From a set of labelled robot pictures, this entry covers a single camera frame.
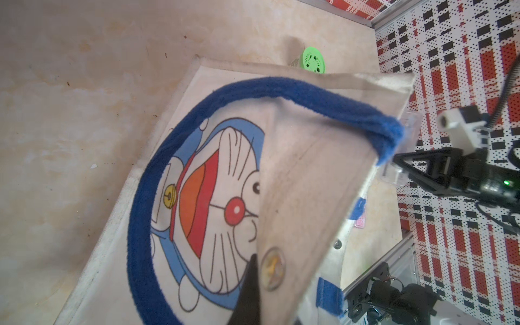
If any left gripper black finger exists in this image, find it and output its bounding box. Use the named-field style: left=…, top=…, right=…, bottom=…
left=228, top=254, right=261, bottom=325

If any pink compass set case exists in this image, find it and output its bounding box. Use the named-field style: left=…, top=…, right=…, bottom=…
left=354, top=213, right=366, bottom=229

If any white canvas cartoon bag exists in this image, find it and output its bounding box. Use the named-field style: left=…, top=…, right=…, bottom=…
left=56, top=58, right=414, bottom=324

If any green lidded small jar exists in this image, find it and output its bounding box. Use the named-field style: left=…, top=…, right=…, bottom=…
left=289, top=47, right=326, bottom=74

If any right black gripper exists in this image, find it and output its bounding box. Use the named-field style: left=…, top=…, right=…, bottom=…
left=393, top=148, right=519, bottom=207

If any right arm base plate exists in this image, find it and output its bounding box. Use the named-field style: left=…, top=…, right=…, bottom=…
left=344, top=262, right=441, bottom=324

